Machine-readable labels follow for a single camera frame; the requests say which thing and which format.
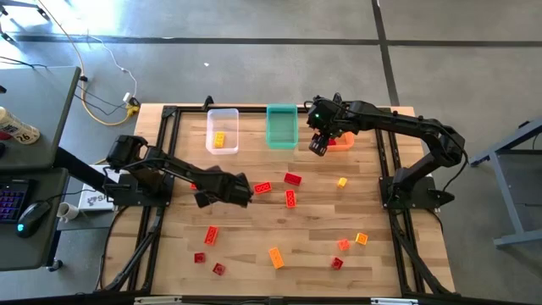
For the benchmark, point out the black diagonal beam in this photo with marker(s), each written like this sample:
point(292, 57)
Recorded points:
point(70, 167)

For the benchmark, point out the yellow-orange two-by-four brick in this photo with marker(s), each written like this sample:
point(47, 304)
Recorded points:
point(276, 258)

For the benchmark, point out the orange plastic bin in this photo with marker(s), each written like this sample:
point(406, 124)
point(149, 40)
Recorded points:
point(345, 144)

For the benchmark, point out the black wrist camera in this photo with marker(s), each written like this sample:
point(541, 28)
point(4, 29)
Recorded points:
point(319, 146)
point(202, 199)

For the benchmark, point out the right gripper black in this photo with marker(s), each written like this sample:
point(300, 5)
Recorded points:
point(326, 120)

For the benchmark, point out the yellow two-by-four brick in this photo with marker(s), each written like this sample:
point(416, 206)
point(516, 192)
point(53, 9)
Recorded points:
point(219, 140)

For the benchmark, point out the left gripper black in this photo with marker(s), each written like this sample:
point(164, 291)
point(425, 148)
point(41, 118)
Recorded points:
point(222, 186)

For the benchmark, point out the yellow power plug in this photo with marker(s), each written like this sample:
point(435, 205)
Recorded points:
point(132, 110)

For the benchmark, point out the black computer mouse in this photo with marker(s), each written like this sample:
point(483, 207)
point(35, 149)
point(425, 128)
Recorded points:
point(31, 218)

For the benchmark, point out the white power adapter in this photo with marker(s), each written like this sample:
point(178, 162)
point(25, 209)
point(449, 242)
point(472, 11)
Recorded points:
point(127, 98)

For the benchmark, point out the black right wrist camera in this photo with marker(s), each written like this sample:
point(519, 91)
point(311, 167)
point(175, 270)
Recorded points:
point(319, 146)

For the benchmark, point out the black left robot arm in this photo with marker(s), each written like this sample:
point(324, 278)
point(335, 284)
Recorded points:
point(169, 167)

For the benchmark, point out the orange two-by-two brick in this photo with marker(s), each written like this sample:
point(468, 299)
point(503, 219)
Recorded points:
point(344, 245)

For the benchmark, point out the black aluminium table frame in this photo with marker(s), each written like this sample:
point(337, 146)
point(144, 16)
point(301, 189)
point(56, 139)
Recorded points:
point(250, 110)

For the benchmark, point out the white printed sheet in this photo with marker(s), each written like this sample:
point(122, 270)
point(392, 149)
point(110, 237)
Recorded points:
point(91, 201)

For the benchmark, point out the silver metal bracket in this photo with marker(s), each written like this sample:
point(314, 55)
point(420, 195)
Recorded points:
point(157, 300)
point(394, 301)

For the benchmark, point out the black backlit keyboard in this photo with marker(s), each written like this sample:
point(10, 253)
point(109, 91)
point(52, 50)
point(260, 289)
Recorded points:
point(14, 199)

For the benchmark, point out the teal plastic bin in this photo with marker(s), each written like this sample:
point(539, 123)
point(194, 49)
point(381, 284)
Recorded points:
point(281, 127)

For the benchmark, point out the blue-grey metal table frame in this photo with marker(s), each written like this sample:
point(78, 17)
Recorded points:
point(507, 199)

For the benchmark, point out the red two-by-two brick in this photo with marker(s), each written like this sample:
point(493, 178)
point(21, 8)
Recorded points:
point(200, 258)
point(337, 264)
point(219, 269)

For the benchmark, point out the black stand leg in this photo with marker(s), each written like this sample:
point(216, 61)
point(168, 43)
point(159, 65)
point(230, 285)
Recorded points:
point(40, 11)

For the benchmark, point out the white mug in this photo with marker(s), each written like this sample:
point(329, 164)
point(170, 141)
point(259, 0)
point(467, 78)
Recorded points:
point(68, 211)

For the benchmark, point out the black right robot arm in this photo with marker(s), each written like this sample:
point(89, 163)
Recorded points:
point(406, 120)

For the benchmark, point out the white labelled bottle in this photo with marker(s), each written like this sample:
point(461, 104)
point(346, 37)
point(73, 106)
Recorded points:
point(19, 129)

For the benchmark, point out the dark grey desk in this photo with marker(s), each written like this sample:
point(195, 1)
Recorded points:
point(25, 254)
point(34, 93)

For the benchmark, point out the black power plug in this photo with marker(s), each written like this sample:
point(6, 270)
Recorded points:
point(134, 101)

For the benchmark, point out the yellow two-by-two brick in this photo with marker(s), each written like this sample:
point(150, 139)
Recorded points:
point(341, 182)

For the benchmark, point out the yellow-orange two-by-two brick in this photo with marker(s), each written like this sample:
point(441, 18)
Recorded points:
point(361, 239)

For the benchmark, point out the clear plastic bin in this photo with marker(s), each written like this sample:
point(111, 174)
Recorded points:
point(230, 123)

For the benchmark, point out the small red object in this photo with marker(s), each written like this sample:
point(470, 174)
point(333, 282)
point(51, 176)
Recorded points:
point(4, 135)

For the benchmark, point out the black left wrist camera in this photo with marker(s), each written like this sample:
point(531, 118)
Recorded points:
point(202, 199)

